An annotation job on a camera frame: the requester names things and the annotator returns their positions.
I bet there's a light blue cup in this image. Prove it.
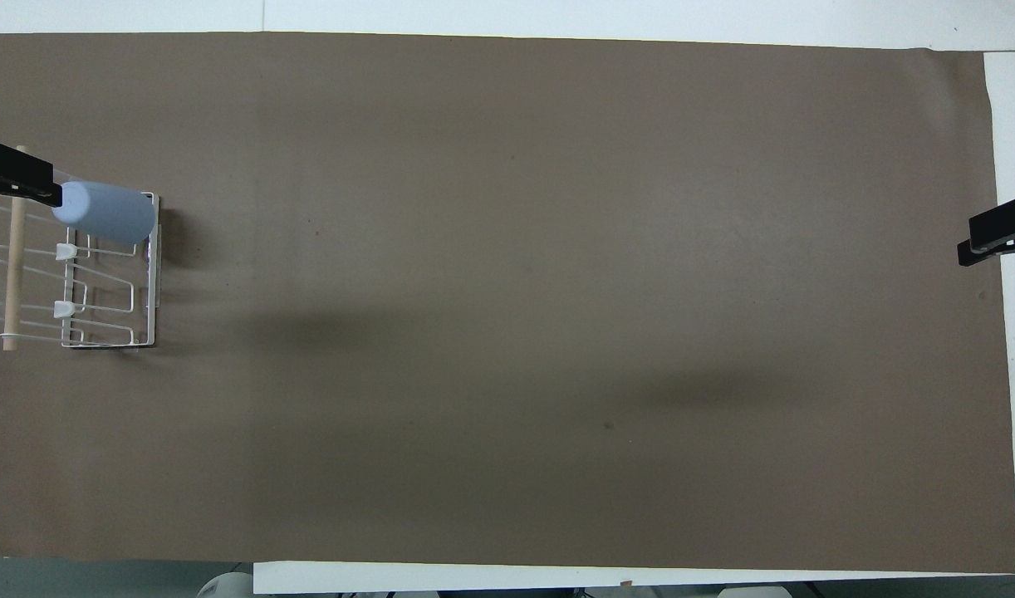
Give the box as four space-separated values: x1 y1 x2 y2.
51 180 157 246

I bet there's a black right clamp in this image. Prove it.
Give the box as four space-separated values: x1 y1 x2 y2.
957 192 1015 267

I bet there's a black clamp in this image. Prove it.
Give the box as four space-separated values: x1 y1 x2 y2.
957 192 1015 267
0 140 64 208

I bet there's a black left clamp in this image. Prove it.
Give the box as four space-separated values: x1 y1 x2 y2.
0 140 64 208

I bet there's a white wire cup holder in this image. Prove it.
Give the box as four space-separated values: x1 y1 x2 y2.
0 146 161 353

